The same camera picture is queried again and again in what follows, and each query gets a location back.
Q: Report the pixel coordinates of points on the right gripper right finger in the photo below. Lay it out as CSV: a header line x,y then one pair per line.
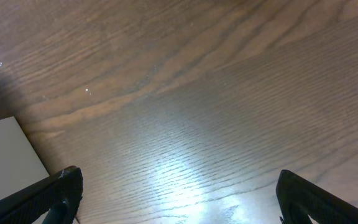
x,y
301,201

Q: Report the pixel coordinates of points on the white box pink interior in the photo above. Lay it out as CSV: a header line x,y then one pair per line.
x,y
20,166

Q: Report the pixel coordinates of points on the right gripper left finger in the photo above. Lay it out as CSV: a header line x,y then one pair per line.
x,y
57,196

